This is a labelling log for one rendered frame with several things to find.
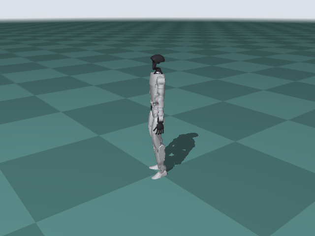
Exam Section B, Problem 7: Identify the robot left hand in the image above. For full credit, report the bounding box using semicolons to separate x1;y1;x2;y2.
153;118;164;135

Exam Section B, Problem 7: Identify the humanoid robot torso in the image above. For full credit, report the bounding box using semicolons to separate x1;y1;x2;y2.
149;72;165;117

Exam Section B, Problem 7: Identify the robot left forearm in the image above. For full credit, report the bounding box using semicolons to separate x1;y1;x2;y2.
157;98;164;122

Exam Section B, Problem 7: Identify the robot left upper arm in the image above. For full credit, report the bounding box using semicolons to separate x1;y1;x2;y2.
155;76;165;103

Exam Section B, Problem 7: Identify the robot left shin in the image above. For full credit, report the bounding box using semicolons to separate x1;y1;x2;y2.
155;145;165;174

